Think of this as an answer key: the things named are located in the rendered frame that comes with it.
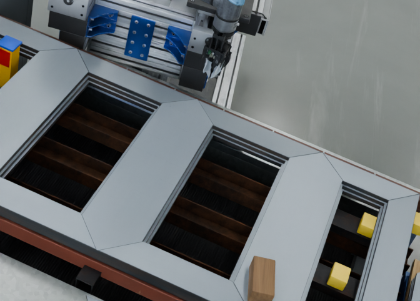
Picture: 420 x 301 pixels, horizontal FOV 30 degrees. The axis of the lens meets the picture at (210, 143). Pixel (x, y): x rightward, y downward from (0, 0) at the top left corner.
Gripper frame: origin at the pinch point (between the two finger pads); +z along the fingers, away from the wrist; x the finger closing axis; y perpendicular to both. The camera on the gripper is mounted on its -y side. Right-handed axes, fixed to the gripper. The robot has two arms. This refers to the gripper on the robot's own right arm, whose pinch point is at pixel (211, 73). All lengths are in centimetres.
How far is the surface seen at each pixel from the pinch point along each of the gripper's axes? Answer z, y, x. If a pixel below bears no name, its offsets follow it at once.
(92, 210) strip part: 5, 71, -8
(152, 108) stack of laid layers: 8.1, 19.1, -12.1
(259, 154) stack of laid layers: 8.1, 19.2, 25.8
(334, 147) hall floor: 91, -106, 52
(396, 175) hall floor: 91, -105, 86
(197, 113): 5.5, 15.8, 2.3
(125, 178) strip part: 5, 55, -5
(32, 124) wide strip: 5, 51, -38
